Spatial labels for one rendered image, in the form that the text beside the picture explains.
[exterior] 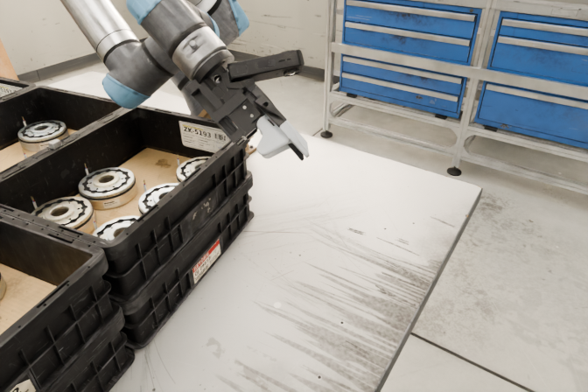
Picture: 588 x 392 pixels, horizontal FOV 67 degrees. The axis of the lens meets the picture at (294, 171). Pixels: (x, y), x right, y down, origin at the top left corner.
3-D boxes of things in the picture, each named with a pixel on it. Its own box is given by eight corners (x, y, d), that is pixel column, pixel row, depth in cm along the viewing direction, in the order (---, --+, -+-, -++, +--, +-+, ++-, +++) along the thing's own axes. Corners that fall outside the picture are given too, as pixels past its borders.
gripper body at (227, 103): (241, 150, 70) (191, 93, 70) (282, 114, 70) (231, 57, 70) (236, 147, 63) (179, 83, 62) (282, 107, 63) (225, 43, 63)
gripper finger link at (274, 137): (283, 179, 59) (248, 141, 65) (315, 150, 59) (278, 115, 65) (273, 170, 57) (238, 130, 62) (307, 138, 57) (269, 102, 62)
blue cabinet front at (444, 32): (339, 90, 269) (345, -8, 239) (458, 117, 235) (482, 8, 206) (337, 91, 267) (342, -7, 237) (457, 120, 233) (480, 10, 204)
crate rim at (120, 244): (137, 113, 101) (136, 103, 99) (254, 137, 91) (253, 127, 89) (-33, 210, 70) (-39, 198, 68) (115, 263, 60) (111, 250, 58)
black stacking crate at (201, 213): (145, 150, 106) (136, 106, 100) (255, 177, 96) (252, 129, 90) (-10, 255, 75) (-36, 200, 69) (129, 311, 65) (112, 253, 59)
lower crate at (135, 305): (152, 187, 112) (144, 146, 105) (258, 217, 102) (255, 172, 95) (11, 300, 81) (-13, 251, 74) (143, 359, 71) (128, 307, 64)
